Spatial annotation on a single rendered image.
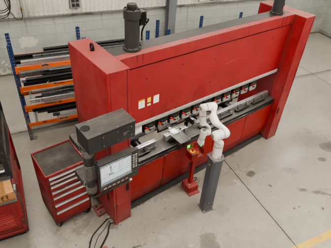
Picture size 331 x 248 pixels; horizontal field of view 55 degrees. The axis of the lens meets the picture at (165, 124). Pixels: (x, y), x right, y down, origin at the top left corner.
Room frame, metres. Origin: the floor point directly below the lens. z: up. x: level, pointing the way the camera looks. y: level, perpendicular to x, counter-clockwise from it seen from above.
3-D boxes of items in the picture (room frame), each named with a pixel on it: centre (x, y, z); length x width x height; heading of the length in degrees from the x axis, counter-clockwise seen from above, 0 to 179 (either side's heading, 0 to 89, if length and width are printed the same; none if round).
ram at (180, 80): (3.88, -0.61, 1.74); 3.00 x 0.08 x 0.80; 130
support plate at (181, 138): (3.35, -0.20, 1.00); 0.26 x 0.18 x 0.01; 40
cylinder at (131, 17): (3.22, 0.38, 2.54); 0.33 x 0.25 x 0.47; 130
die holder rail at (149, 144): (3.11, 0.31, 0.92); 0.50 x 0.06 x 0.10; 130
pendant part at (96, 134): (2.30, 0.55, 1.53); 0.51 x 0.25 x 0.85; 131
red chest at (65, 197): (2.77, 1.26, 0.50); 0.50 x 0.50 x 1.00; 40
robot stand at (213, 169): (3.00, -0.67, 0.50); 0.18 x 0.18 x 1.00; 27
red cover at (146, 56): (3.88, -0.61, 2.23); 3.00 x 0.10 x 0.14; 130
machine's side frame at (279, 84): (5.06, -1.74, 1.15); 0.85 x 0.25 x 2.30; 40
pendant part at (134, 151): (2.26, 0.45, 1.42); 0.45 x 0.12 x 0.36; 131
